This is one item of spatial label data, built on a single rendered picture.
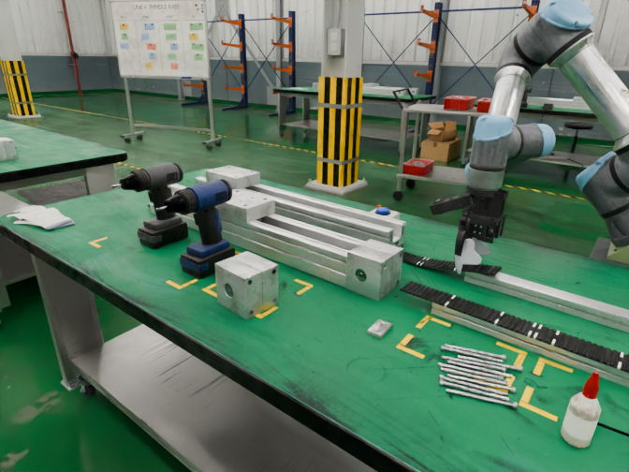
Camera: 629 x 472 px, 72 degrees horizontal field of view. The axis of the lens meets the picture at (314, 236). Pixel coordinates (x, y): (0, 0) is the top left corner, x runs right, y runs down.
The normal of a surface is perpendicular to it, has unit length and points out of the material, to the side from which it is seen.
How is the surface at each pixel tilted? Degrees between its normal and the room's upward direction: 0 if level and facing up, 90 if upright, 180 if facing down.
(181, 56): 90
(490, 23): 90
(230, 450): 0
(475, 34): 90
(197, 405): 0
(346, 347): 0
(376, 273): 90
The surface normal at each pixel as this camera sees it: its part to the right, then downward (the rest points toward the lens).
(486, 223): -0.62, 0.29
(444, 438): 0.02, -0.92
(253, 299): 0.73, 0.27
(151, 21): -0.30, 0.36
